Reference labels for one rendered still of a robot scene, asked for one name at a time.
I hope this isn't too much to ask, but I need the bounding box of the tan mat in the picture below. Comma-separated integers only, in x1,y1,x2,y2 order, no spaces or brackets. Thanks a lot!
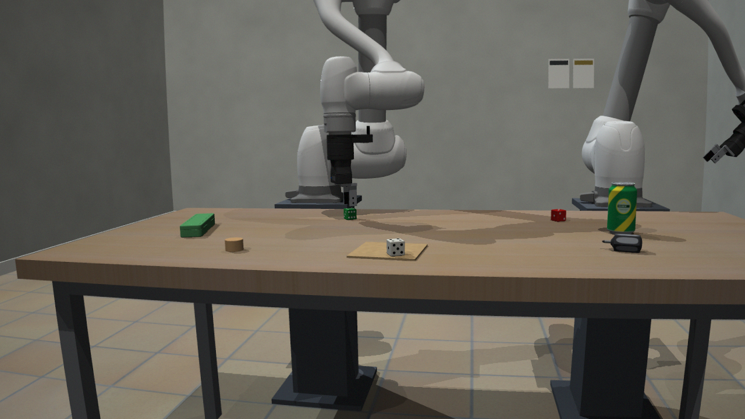
347,242,428,261

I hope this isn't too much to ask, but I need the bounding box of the green soda can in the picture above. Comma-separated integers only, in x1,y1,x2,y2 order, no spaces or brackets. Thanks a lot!
607,182,637,234

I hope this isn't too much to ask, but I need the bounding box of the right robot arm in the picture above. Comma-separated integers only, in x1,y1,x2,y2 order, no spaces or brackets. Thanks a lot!
285,0,424,203

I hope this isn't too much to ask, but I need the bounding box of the green die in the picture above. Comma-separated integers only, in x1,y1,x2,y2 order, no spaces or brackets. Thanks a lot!
343,208,357,220

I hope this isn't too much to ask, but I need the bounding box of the green rounded box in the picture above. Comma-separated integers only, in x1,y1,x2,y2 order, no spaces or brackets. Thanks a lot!
180,213,215,237

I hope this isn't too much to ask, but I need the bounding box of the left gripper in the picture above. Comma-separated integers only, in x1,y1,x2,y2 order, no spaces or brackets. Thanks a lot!
703,100,745,163

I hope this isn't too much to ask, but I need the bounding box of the red die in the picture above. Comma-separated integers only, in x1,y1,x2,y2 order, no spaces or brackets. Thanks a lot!
551,209,566,222

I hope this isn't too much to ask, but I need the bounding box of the tan short cylinder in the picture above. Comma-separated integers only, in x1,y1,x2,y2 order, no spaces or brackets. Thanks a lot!
225,237,244,252

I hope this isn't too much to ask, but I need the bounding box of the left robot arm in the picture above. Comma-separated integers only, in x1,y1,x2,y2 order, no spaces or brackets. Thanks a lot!
580,0,745,207

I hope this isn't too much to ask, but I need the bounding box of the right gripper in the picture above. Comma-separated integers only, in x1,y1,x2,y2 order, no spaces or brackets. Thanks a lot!
323,113,373,207

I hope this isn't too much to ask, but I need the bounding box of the white die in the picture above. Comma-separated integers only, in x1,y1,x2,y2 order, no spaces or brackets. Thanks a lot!
386,238,405,257

